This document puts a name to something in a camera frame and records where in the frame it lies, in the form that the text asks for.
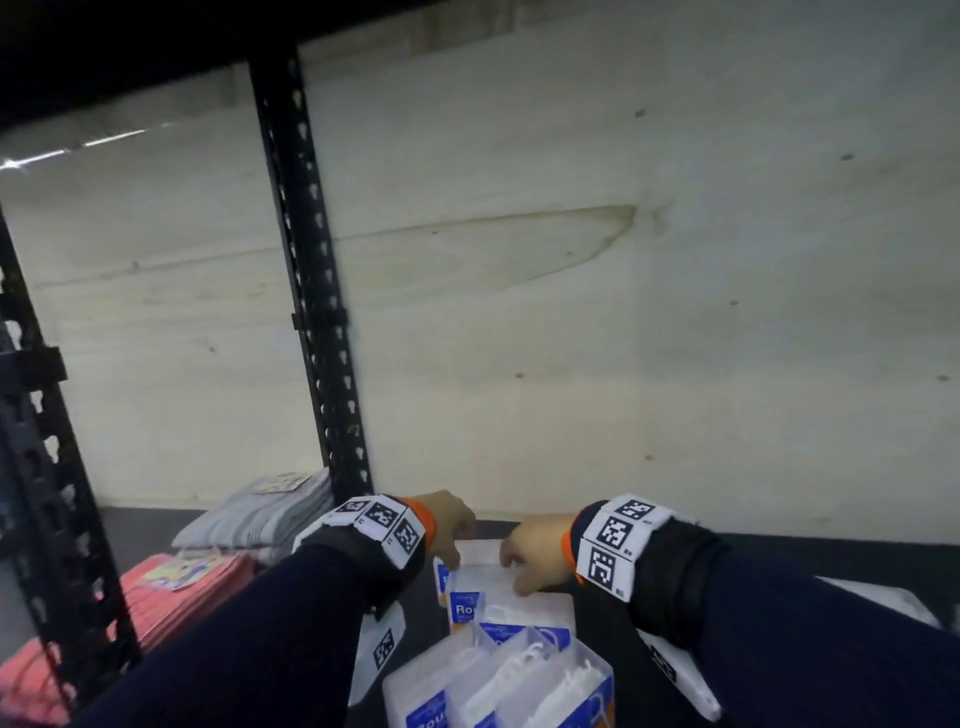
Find person's left hand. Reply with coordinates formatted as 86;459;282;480
408;489;478;571

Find stack of grey folded cloths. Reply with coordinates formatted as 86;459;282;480
171;468;336;567

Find person's right forearm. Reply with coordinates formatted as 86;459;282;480
628;517;960;728

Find black perforated shelf post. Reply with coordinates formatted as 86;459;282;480
246;45;375;505
0;210;144;714

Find person's right hand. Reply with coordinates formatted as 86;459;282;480
499;513;579;598

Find person's left forearm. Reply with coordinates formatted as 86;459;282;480
71;525;429;728

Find white floss pick packet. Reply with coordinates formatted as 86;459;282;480
447;538;530;635

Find row of blue floss packets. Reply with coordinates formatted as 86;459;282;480
381;556;618;728

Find white marker wristband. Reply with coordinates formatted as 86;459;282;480
561;493;699;603
292;494;438;571

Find stack of pink folded cloths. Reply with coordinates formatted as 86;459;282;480
0;551;258;727

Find black shelf beam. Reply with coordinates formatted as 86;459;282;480
0;0;451;132

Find colourful paper label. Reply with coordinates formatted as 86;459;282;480
141;553;228;592

